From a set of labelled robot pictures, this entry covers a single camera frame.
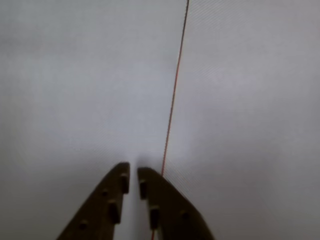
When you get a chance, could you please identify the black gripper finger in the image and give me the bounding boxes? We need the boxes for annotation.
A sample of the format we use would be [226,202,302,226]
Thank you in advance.
[56,161,131,240]
[136,166,216,240]

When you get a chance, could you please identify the gray rubber mat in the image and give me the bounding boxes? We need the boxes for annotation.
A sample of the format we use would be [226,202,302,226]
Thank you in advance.
[0,0,189,240]
[161,0,320,240]

